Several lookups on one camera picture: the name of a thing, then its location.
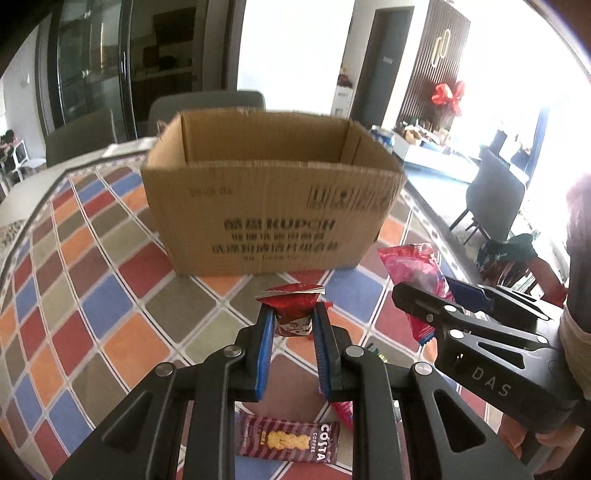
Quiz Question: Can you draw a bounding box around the person's right forearm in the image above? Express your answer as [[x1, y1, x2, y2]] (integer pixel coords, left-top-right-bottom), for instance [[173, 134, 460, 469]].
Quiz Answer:
[[556, 173, 591, 386]]

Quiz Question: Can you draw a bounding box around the white low cabinet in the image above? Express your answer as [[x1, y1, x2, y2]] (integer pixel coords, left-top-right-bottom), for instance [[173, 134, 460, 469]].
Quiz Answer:
[[399, 134, 481, 183]]

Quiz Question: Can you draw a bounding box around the brown cardboard box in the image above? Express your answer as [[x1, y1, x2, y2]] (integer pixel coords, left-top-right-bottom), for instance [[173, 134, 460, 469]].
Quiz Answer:
[[140, 108, 408, 278]]

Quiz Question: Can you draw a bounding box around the colourful diamond tablecloth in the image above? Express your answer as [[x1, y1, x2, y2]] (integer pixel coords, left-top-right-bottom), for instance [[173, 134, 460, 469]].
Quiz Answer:
[[0, 157, 509, 480]]

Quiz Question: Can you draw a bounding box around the white shelf cart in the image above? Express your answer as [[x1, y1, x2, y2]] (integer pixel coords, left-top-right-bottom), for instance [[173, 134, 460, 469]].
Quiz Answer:
[[0, 129, 33, 185]]

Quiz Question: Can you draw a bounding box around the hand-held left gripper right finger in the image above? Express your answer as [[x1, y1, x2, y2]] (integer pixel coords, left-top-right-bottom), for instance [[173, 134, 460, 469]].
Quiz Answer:
[[311, 305, 522, 480]]

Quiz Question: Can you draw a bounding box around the purple biscuit packet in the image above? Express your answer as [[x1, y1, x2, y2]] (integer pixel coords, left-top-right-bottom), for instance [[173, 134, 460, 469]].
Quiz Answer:
[[235, 412, 341, 463]]

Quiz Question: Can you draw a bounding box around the dark interior door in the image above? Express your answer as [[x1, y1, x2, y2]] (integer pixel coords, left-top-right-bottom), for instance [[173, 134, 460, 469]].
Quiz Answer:
[[348, 9, 416, 130]]

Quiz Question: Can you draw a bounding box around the red bow decoration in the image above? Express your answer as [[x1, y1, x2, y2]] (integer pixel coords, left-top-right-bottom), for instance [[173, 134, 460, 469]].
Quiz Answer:
[[431, 80, 466, 116]]

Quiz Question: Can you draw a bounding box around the dark slatted wall panel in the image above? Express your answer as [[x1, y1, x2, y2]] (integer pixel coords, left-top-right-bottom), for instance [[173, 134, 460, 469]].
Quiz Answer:
[[399, 0, 472, 130]]

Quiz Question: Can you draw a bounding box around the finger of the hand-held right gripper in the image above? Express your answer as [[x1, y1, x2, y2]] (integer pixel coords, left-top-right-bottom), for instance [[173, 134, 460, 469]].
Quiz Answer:
[[392, 282, 560, 352], [445, 276, 561, 333]]

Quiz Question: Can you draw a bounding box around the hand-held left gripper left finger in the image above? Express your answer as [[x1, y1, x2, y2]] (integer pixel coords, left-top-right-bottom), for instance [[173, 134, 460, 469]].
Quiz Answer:
[[53, 302, 278, 480]]

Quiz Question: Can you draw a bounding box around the blue drink can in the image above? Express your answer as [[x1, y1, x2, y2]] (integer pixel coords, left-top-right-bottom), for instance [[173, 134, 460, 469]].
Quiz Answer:
[[370, 124, 397, 155]]

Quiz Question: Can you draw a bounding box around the red snack packet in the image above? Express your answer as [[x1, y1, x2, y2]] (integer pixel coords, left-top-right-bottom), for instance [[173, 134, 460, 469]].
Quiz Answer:
[[255, 284, 334, 337]]

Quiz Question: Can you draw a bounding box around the pink snack packet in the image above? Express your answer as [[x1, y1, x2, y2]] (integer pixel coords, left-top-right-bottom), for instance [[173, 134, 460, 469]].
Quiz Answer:
[[378, 244, 455, 346]]

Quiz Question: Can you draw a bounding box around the white storage box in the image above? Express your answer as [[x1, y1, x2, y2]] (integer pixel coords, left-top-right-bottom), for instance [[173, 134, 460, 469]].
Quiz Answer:
[[332, 88, 354, 116]]

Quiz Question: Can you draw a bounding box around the black glass sliding door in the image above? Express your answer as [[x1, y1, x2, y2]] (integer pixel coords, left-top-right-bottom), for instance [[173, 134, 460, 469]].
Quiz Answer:
[[46, 0, 241, 134]]

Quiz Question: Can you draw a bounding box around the person's right hand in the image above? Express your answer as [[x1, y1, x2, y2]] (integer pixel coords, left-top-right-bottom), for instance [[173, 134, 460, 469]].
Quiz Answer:
[[505, 406, 591, 464]]

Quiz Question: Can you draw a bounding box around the grey dining chair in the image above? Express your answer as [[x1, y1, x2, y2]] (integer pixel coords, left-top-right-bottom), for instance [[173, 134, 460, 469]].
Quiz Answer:
[[148, 90, 267, 139], [45, 107, 118, 169]]

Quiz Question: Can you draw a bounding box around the dark green cloth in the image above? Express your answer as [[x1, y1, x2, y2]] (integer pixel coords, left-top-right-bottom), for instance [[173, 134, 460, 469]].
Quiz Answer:
[[475, 233, 539, 278]]

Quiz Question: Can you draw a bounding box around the dark grey chair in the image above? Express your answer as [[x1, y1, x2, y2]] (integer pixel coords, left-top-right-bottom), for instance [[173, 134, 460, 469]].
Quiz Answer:
[[450, 148, 527, 243]]

